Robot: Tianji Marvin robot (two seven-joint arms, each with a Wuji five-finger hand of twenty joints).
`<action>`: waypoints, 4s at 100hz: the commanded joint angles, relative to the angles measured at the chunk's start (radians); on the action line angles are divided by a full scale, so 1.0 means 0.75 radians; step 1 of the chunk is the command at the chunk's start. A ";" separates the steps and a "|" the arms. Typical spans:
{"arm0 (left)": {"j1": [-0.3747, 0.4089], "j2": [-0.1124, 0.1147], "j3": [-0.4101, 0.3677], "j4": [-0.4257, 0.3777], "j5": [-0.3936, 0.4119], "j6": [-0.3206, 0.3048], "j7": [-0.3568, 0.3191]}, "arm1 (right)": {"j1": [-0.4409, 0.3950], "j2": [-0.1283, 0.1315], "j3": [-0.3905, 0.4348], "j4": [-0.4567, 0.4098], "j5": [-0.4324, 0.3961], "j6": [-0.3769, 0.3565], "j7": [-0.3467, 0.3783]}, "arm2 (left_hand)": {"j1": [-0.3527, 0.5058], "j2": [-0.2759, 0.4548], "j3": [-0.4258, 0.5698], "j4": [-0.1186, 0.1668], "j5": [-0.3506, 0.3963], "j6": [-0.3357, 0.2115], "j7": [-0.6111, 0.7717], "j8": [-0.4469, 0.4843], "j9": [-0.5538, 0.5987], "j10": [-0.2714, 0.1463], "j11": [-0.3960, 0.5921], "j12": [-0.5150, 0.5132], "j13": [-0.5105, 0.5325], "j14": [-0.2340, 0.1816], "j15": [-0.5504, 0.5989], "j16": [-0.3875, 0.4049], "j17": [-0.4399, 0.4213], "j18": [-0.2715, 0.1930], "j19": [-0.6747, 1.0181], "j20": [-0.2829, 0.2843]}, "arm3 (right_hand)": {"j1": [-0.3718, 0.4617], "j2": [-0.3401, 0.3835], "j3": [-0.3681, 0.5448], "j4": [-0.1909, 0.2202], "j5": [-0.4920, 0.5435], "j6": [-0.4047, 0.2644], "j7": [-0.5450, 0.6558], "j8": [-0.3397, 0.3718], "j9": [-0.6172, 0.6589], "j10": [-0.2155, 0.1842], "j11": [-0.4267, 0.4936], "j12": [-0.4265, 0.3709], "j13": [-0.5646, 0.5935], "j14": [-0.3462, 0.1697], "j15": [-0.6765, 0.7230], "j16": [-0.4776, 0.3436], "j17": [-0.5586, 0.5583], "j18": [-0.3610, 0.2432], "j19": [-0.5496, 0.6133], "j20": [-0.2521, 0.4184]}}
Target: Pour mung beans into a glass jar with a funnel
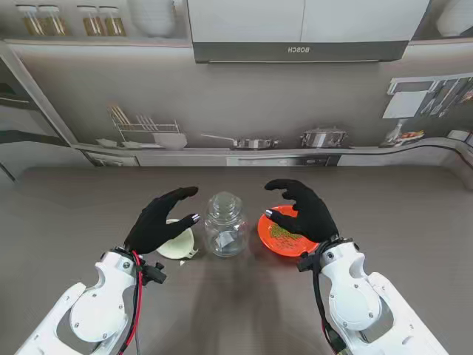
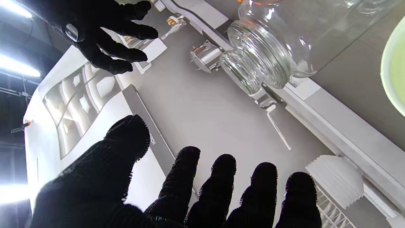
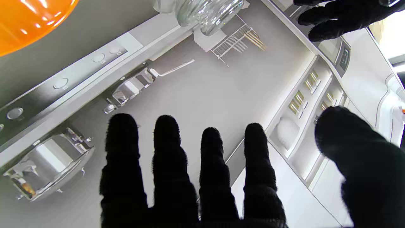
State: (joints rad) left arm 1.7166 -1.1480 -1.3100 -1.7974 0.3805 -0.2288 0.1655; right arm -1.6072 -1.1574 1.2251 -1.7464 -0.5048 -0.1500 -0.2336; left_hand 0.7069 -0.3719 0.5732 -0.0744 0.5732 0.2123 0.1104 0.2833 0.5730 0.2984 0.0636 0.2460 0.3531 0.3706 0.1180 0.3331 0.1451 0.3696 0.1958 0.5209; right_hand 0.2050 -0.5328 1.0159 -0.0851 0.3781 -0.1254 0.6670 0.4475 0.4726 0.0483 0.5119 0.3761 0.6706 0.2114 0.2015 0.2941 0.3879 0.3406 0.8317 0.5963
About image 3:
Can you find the white Bosch dishwasher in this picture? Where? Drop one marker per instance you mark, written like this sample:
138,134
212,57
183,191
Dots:
205,95

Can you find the clear glass jar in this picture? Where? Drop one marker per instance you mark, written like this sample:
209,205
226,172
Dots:
205,12

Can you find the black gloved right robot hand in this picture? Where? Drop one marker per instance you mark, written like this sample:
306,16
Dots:
171,190

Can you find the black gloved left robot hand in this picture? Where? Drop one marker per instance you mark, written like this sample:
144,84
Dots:
345,15

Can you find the orange plastic bowl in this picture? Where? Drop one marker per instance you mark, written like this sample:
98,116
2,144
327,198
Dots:
25,22

